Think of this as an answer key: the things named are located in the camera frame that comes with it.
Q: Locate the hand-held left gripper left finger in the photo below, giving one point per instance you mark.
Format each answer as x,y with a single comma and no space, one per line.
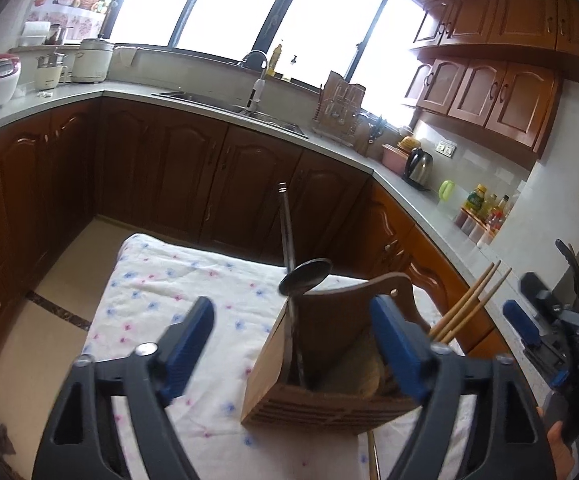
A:
189,345

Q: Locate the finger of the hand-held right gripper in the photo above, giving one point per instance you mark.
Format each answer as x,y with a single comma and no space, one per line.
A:
522,322
537,290

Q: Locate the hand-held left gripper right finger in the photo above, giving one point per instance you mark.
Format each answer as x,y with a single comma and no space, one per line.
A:
399,350

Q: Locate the wooden utensil holder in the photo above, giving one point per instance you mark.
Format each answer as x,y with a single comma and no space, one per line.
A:
289,400

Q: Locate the metal chopstick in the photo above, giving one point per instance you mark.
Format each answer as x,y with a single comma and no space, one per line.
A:
286,230

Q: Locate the person's right hand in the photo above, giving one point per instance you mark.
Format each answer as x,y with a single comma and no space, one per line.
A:
559,455

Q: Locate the white floral tablecloth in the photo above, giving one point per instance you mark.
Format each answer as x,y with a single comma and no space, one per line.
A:
169,280

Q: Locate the pink spice jar set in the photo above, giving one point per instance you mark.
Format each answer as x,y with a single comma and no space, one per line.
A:
472,227

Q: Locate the clear condiment bottle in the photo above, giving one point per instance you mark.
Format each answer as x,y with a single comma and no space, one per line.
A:
491,206

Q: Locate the metal spoon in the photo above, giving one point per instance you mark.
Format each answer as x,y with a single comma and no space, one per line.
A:
304,277

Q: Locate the green cup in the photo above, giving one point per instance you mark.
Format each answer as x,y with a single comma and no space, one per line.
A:
447,192

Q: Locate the grey kitchen countertop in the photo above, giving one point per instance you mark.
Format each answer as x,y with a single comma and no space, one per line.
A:
419,200

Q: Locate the steel electric kettle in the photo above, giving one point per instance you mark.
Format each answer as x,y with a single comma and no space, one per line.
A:
419,167

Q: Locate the brown wooden base cabinets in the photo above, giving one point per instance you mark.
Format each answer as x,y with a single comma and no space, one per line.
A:
169,170

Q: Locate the pink plastic container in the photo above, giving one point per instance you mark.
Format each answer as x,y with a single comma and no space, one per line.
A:
394,156

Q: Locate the yellow cloth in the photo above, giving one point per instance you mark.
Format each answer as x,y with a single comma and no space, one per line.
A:
409,142

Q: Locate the wooden dish rack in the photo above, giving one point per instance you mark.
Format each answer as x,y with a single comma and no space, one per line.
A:
339,110

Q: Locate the steel sink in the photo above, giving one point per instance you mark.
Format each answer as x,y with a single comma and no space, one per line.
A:
194,97

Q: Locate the kitchen faucet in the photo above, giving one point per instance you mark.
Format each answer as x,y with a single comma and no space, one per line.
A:
259,90

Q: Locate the yellow dish soap bottle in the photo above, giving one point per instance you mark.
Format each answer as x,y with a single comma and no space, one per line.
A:
278,60

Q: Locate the white electric cooker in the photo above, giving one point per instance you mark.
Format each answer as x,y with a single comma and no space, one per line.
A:
91,62

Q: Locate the small soap dispenser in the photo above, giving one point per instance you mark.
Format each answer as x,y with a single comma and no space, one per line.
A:
295,62

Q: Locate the small white appliance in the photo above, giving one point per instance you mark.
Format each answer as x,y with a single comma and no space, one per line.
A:
49,77

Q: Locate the kitchen window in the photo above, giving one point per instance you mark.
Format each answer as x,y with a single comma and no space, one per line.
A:
229,0

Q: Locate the wall power outlet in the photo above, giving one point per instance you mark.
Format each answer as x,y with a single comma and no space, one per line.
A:
447,149

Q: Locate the brown wooden wall cabinets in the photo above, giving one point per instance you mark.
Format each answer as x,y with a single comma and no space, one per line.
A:
509,95

